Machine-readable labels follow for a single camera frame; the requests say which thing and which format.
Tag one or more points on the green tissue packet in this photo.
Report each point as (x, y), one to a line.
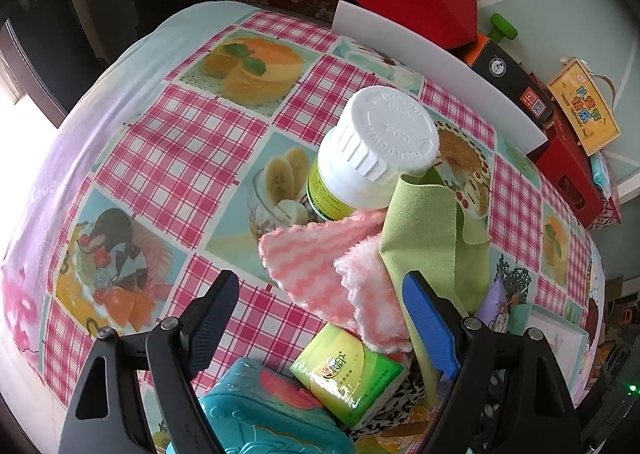
(345, 374)

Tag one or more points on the red cardboard box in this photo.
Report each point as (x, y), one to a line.
(570, 168)

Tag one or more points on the pale teal box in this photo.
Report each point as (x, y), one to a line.
(555, 339)

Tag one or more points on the pink striped fluffy cloth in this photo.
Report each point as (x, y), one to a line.
(310, 259)

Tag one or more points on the white pill bottle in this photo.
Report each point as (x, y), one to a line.
(380, 133)

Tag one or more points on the yellow wooden toy box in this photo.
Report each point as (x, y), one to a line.
(585, 108)

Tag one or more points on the light teal packet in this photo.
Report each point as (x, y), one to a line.
(601, 173)

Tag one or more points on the white foam board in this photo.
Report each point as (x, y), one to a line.
(425, 48)

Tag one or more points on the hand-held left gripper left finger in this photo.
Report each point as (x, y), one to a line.
(215, 319)

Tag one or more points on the dark furniture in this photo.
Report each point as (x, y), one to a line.
(75, 8)

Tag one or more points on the black and orange box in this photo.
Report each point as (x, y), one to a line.
(505, 68)

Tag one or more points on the leopard print cloth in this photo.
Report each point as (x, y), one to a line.
(400, 399)

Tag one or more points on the pink checkered printed tablecloth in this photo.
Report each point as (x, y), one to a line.
(175, 158)

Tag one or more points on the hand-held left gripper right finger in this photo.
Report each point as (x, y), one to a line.
(430, 324)

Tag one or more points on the red patterned gift bag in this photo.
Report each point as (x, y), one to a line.
(611, 211)

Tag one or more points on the cluttered shelf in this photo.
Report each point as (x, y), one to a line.
(617, 306)

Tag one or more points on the teal plastic toy case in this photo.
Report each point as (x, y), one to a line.
(250, 414)

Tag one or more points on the green microfiber cloth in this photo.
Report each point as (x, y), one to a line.
(420, 224)

